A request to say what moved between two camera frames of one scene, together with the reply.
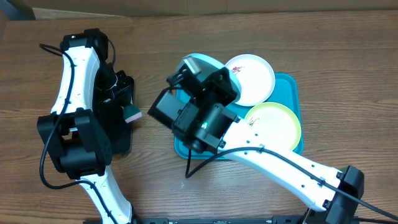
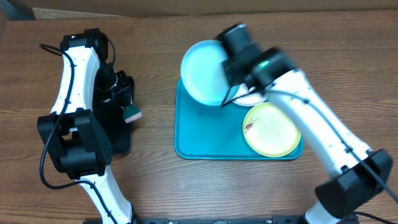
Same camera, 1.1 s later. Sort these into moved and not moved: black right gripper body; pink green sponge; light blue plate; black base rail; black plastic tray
Moved: light blue plate; black right gripper body
Not moved: black plastic tray; black base rail; pink green sponge
